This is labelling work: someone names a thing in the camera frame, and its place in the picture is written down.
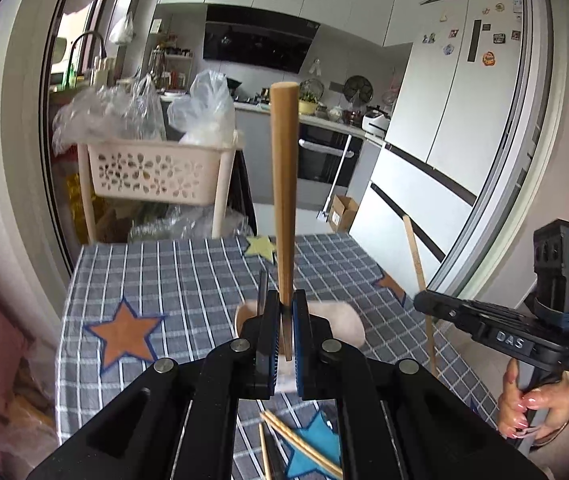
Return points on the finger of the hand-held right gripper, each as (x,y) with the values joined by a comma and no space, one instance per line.
(444,307)

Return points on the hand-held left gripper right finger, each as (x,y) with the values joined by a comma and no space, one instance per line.
(298,345)

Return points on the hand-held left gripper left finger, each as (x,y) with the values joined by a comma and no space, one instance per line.
(274,345)

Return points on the beige plastic utensil holder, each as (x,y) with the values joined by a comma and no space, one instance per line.
(344,325)

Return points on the person's right hand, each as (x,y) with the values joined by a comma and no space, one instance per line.
(519,405)

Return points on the long wooden strip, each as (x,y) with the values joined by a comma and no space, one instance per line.
(420,270)

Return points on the black chopstick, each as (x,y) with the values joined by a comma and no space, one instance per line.
(262,287)

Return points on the grey plaid star tablecloth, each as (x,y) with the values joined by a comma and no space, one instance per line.
(189,280)

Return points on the brown cardboard box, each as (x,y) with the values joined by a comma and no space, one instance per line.
(342,212)

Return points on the crumpled clear plastic bag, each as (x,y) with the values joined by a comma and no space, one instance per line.
(184,222)

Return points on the white mop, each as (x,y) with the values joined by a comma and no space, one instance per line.
(337,175)

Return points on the white refrigerator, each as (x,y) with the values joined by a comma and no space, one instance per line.
(439,125)

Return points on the black built-in oven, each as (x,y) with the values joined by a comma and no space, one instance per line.
(324,160)

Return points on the white rice cooker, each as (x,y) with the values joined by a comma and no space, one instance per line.
(375,121)

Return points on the group of fridge magnets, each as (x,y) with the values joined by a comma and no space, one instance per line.
(488,58)

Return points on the beige plastic basket rack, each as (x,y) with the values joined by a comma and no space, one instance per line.
(139,170)

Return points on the black round pan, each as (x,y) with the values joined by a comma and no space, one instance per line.
(358,88)

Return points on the yellow-green bowl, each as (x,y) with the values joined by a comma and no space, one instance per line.
(308,106)

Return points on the white plastic bag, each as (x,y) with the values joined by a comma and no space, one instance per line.
(204,110)

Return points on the black range hood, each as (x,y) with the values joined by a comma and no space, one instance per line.
(259,45)

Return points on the small hanging white bag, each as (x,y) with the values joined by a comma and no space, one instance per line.
(122,30)

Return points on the curved metal faucet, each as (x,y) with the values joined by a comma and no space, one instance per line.
(89,35)

